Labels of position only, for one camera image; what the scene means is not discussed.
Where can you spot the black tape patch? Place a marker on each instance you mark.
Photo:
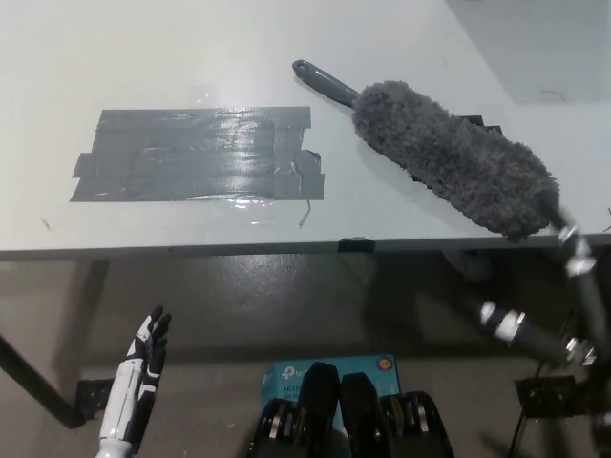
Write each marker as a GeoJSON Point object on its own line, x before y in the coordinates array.
{"type": "Point", "coordinates": [484, 126]}

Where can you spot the grey duct tape patch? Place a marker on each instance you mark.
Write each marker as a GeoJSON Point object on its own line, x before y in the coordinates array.
{"type": "Point", "coordinates": [200, 157]}

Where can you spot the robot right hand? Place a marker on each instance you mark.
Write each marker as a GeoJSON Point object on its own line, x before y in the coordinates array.
{"type": "Point", "coordinates": [584, 296]}

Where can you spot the black robot torso blocks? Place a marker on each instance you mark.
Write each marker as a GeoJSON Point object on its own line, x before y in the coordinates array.
{"type": "Point", "coordinates": [353, 420]}

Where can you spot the black floor plate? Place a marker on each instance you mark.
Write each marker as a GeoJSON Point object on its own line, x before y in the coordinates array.
{"type": "Point", "coordinates": [93, 398]}
{"type": "Point", "coordinates": [549, 396]}

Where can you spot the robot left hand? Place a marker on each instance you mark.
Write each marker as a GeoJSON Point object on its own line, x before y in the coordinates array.
{"type": "Point", "coordinates": [129, 396]}

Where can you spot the small black tape strip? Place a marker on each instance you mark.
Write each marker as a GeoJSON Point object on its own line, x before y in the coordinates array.
{"type": "Point", "coordinates": [355, 244]}

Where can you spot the teal router box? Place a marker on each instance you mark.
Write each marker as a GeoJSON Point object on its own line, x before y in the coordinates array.
{"type": "Point", "coordinates": [286, 377]}

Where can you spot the grey fluffy duster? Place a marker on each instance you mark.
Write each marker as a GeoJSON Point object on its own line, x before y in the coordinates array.
{"type": "Point", "coordinates": [448, 152]}

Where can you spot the black table leg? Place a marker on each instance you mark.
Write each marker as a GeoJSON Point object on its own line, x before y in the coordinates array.
{"type": "Point", "coordinates": [38, 381]}

